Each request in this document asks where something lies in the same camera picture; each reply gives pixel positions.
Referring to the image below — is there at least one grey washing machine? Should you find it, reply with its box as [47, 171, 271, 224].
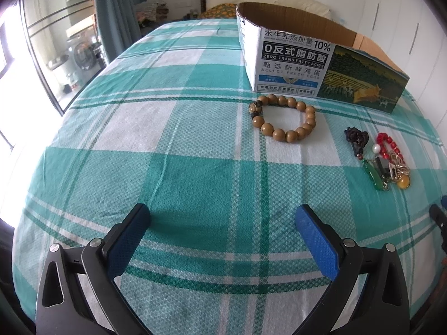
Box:
[66, 40, 107, 74]

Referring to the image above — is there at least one light brown bead bracelet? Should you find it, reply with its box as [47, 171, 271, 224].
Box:
[249, 94, 317, 142]

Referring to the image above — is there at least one amber charm keyring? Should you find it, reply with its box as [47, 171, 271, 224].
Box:
[383, 154, 413, 191]

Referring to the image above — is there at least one dark knotted cord charm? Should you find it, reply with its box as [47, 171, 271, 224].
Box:
[344, 128, 370, 159]

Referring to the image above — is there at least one teal checked tablecloth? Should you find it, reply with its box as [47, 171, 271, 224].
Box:
[12, 18, 447, 335]

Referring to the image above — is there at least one red bead bracelet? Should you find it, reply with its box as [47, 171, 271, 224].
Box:
[373, 133, 406, 163]

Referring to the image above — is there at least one cardboard box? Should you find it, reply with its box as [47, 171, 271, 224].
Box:
[236, 2, 411, 114]

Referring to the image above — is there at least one black-framed window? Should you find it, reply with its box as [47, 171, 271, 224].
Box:
[0, 17, 22, 147]

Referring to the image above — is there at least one white wardrobe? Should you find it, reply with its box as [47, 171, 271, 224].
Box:
[330, 0, 447, 133]

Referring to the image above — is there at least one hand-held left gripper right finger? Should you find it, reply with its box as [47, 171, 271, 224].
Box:
[295, 205, 410, 335]

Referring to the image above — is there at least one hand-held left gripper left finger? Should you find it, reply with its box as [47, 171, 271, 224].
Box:
[36, 203, 154, 335]

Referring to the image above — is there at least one pile of clothes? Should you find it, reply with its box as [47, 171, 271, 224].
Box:
[134, 2, 169, 28]

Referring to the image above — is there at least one black-framed sliding glass door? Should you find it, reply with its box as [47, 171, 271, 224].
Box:
[19, 0, 109, 116]

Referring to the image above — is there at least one blue-grey curtain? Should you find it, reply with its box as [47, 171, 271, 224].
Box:
[92, 0, 146, 64]

